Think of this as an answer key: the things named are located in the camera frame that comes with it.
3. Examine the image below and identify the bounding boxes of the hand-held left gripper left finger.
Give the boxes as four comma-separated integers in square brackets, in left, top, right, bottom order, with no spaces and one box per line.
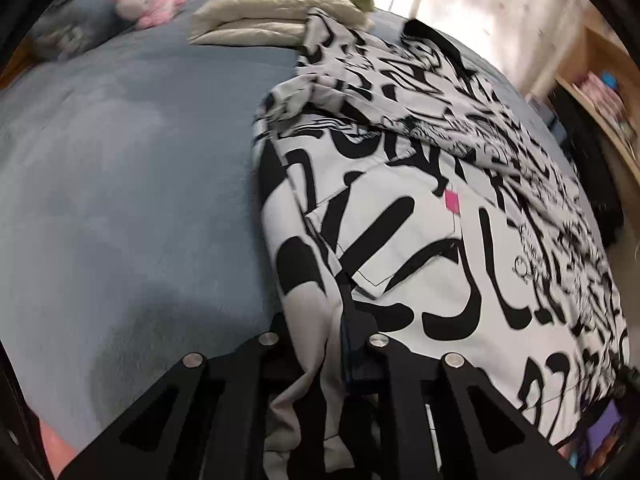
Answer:
[57,312,307,480]

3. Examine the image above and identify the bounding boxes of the black and white printed jacket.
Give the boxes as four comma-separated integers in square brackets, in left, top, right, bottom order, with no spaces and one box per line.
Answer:
[252,7,631,480]

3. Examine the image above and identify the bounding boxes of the bed with blue sheet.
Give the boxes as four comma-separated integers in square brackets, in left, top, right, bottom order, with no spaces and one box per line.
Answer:
[0,5,576,441]

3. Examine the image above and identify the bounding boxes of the grey blue pillows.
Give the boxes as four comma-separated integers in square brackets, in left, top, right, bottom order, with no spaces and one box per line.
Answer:
[27,0,151,63]

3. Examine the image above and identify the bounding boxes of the white floral sheer curtain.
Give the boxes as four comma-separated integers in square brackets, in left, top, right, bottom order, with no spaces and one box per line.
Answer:
[380,0,591,96]

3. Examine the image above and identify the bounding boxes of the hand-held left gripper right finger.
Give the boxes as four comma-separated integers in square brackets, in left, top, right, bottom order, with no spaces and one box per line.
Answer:
[340,280,581,480]

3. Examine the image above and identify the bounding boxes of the wooden shelf unit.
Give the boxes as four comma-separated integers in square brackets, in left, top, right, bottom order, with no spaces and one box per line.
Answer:
[550,25,640,186]

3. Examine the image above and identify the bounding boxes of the pink drawer organizer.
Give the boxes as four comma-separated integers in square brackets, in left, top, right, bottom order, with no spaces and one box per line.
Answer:
[575,72,626,116]

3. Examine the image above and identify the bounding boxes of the purple mat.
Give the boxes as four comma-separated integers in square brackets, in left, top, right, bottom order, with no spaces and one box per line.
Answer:
[565,400,632,480]

